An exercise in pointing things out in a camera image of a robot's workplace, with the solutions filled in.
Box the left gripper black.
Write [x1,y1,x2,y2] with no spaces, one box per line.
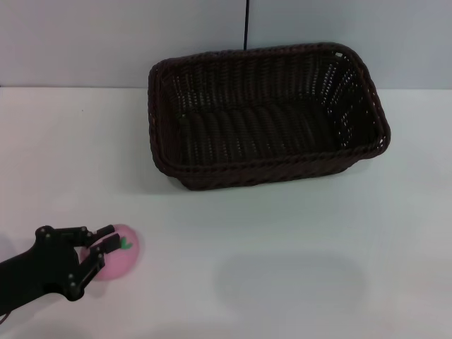
[0,224,122,302]

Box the pink peach toy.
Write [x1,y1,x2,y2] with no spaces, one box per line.
[79,222,144,282]

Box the black woven wicker basket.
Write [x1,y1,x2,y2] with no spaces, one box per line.
[147,42,392,192]

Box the thin black vertical cable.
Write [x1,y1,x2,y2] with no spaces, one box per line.
[243,0,251,51]

